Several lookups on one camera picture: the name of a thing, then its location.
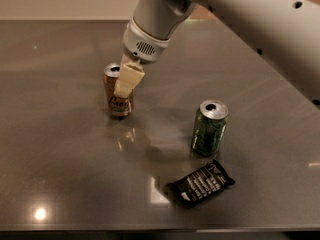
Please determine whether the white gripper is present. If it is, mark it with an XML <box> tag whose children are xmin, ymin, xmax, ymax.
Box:
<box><xmin>114</xmin><ymin>18</ymin><xmax>170</xmax><ymax>98</ymax></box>

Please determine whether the orange LaCroix can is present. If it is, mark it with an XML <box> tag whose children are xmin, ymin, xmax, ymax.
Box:
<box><xmin>103</xmin><ymin>63</ymin><xmax>134</xmax><ymax>117</ymax></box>

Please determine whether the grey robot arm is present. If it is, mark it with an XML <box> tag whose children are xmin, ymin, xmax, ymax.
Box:
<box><xmin>122</xmin><ymin>0</ymin><xmax>320</xmax><ymax>108</ymax></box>

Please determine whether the green soda can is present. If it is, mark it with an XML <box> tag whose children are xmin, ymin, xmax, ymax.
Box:
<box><xmin>191</xmin><ymin>100</ymin><xmax>228</xmax><ymax>157</ymax></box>

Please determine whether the black snack wrapper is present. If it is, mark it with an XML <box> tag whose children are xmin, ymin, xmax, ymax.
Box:
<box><xmin>167</xmin><ymin>160</ymin><xmax>235</xmax><ymax>208</ymax></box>

